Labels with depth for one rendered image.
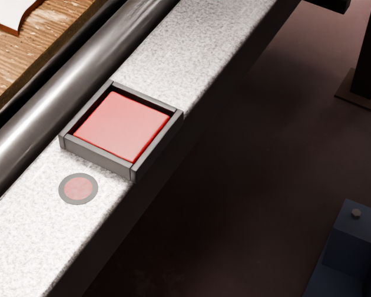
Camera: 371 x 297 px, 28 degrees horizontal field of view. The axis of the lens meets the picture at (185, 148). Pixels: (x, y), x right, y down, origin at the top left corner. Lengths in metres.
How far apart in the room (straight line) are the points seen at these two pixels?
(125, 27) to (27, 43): 0.10
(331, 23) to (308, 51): 0.14
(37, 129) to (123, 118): 0.07
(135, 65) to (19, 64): 0.10
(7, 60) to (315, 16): 1.61
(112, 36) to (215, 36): 0.10
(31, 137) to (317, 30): 1.60
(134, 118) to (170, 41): 0.12
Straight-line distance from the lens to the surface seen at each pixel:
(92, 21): 0.74
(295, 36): 2.13
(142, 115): 0.62
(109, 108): 0.63
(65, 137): 0.61
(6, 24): 0.70
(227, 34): 0.72
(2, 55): 0.68
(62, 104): 0.66
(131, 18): 0.73
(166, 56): 0.69
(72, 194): 0.59
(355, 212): 1.72
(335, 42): 2.13
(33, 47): 0.68
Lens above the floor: 1.39
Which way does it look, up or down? 50 degrees down
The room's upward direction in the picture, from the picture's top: 2 degrees clockwise
